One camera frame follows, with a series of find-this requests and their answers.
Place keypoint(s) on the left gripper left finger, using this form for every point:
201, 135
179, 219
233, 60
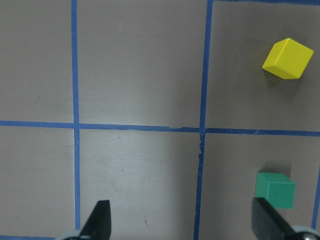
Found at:
99, 224

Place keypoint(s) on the green wooden block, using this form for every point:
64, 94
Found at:
276, 188

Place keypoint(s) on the yellow wooden block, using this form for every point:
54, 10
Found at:
287, 59

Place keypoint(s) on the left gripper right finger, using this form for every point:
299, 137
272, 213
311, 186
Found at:
267, 223

